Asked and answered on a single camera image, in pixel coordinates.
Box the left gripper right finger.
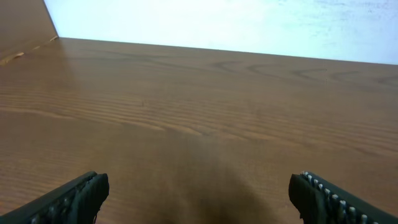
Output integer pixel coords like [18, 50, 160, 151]
[289, 171, 397, 224]

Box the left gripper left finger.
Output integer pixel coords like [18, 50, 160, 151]
[1, 171, 109, 224]

